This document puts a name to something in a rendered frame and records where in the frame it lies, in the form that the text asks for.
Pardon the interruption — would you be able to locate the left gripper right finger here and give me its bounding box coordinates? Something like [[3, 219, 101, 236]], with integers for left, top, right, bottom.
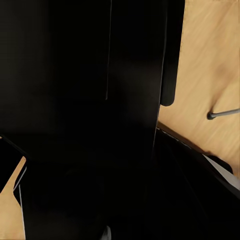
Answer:
[[154, 133, 240, 240]]

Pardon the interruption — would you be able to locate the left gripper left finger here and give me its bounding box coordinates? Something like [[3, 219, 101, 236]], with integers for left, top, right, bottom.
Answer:
[[0, 137, 23, 193]]

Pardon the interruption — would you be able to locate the camera tripod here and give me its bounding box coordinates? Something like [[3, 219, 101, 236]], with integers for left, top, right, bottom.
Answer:
[[207, 108, 240, 120]]

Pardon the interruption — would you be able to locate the digital camera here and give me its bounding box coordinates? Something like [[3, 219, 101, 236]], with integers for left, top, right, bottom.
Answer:
[[0, 0, 185, 221]]

